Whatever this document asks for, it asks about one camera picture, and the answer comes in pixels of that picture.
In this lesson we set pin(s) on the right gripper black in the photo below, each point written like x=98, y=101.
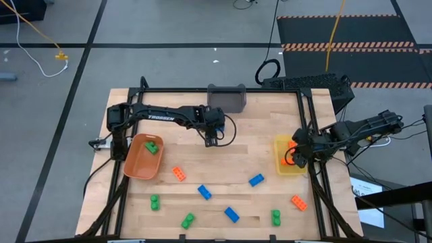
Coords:
x=314, y=143

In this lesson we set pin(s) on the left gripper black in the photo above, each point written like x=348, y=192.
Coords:
x=213, y=118

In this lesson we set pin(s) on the orange toy brick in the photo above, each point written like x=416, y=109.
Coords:
x=299, y=202
x=286, y=161
x=292, y=145
x=179, y=173

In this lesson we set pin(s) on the blue toy brick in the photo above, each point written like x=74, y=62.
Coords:
x=221, y=129
x=256, y=180
x=231, y=214
x=204, y=192

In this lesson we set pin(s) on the green toy brick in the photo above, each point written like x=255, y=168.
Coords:
x=155, y=202
x=188, y=221
x=276, y=218
x=152, y=147

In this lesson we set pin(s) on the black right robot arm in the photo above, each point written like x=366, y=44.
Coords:
x=364, y=130

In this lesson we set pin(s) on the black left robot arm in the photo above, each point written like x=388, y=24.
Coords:
x=162, y=117

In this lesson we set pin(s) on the yellow translucent plastic bin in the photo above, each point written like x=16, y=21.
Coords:
x=280, y=145

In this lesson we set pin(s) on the grey translucent plastic bin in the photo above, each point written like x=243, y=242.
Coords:
x=226, y=99

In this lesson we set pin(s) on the orange plastic bin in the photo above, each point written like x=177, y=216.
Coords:
x=138, y=165

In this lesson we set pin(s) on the white paper sheet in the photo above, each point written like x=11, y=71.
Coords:
x=368, y=202

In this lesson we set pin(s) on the black stand beam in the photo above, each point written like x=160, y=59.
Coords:
x=395, y=195

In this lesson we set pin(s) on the black striped floor mat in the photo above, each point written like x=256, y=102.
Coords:
x=354, y=30

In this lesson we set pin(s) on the black floor crate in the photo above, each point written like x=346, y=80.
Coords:
x=20, y=10

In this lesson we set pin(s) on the black aluminium table frame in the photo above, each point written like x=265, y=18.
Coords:
x=270, y=90

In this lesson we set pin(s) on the silver frame bracket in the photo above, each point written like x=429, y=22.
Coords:
x=100, y=143

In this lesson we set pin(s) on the grey post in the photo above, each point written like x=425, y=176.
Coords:
x=428, y=131

